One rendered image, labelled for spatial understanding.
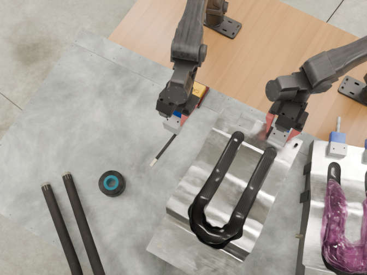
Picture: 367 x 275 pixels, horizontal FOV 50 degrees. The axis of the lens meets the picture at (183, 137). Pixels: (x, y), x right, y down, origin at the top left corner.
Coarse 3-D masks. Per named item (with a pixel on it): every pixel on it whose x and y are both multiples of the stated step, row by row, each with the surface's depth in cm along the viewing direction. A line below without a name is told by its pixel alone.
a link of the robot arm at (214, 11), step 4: (208, 0) 121; (212, 0) 120; (216, 0) 121; (220, 0) 125; (224, 0) 132; (208, 4) 125; (212, 4) 124; (216, 4) 124; (220, 4) 126; (208, 8) 129; (212, 8) 128; (216, 8) 127; (220, 8) 128; (208, 12) 131; (212, 12) 130; (216, 12) 129; (220, 12) 129
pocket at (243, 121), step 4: (240, 116) 124; (244, 116) 123; (240, 120) 124; (244, 120) 124; (248, 120) 123; (252, 120) 122; (240, 124) 123; (244, 124) 123; (248, 124) 123; (252, 124) 123; (248, 128) 123
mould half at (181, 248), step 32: (224, 128) 120; (256, 128) 120; (256, 160) 117; (288, 160) 116; (192, 192) 110; (224, 192) 112; (160, 224) 115; (256, 224) 107; (160, 256) 112; (192, 256) 111; (224, 256) 111
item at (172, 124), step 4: (176, 112) 116; (172, 116) 114; (176, 116) 114; (180, 116) 116; (164, 120) 114; (168, 120) 114; (172, 120) 114; (176, 120) 114; (180, 120) 114; (164, 124) 115; (168, 124) 114; (172, 124) 114; (176, 124) 114; (164, 128) 119; (168, 128) 117; (172, 128) 114; (176, 128) 113; (180, 128) 116; (172, 132) 118; (176, 132) 116
